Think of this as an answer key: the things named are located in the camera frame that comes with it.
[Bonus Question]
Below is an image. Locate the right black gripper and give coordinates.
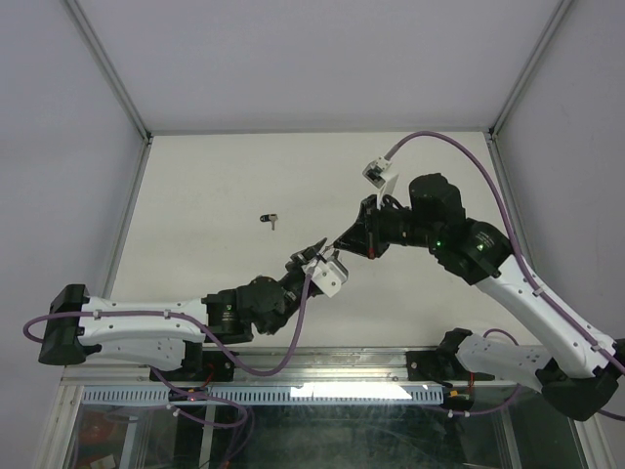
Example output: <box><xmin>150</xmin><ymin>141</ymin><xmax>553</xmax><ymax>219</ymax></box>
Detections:
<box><xmin>334</xmin><ymin>193</ymin><xmax>441</xmax><ymax>261</ymax></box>

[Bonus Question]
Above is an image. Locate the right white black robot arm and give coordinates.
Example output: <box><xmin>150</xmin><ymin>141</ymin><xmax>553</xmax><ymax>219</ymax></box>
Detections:
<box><xmin>334</xmin><ymin>174</ymin><xmax>624</xmax><ymax>421</ymax></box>

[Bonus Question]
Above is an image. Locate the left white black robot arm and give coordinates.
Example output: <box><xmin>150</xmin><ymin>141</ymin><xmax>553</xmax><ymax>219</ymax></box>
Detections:
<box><xmin>38</xmin><ymin>241</ymin><xmax>324</xmax><ymax>380</ymax></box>

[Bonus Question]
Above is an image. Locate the small black headed key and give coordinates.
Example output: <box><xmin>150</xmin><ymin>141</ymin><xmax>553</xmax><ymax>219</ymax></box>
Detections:
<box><xmin>259</xmin><ymin>213</ymin><xmax>278</xmax><ymax>231</ymax></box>

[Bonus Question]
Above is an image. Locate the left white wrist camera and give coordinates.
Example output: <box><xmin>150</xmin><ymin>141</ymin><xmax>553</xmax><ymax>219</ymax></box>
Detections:
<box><xmin>303</xmin><ymin>250</ymin><xmax>349</xmax><ymax>298</ymax></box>

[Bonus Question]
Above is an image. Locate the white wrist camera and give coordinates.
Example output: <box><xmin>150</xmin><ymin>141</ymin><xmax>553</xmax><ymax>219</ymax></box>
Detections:
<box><xmin>303</xmin><ymin>250</ymin><xmax>349</xmax><ymax>298</ymax></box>
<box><xmin>362</xmin><ymin>157</ymin><xmax>398</xmax><ymax>208</ymax></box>

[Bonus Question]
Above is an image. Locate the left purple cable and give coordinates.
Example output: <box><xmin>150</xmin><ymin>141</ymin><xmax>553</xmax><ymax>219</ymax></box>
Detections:
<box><xmin>22</xmin><ymin>271</ymin><xmax>313</xmax><ymax>377</ymax></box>

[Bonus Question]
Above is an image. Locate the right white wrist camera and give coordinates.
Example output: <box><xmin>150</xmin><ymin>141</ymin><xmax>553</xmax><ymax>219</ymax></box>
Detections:
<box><xmin>362</xmin><ymin>157</ymin><xmax>398</xmax><ymax>208</ymax></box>

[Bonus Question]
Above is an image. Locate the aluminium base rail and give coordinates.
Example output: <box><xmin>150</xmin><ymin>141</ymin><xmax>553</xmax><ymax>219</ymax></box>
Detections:
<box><xmin>62</xmin><ymin>346</ymin><xmax>489</xmax><ymax>387</ymax></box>

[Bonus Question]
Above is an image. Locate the white slotted cable duct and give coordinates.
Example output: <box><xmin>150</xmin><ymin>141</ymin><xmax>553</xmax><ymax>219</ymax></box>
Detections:
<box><xmin>82</xmin><ymin>382</ymin><xmax>444</xmax><ymax>406</ymax></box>

